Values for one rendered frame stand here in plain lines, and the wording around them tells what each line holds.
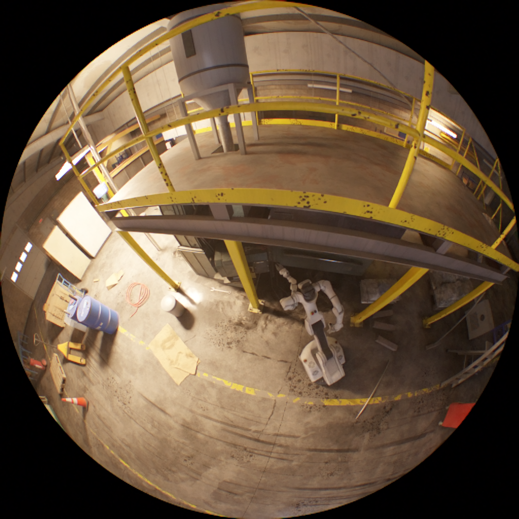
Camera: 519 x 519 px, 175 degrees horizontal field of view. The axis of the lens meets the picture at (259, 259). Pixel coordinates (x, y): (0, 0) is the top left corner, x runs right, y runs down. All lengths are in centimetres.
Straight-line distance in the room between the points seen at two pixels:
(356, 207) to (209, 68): 156
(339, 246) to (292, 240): 35
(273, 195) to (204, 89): 126
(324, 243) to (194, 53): 191
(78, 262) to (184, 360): 512
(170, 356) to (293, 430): 227
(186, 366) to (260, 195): 271
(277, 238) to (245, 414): 245
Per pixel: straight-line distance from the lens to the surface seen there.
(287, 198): 92
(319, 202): 92
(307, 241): 122
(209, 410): 296
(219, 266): 236
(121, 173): 613
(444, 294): 405
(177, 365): 310
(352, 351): 288
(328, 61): 529
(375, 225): 244
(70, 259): 674
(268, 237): 125
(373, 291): 304
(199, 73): 176
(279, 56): 530
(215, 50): 178
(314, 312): 182
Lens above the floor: 264
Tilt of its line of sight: 55 degrees down
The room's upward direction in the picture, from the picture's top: 10 degrees counter-clockwise
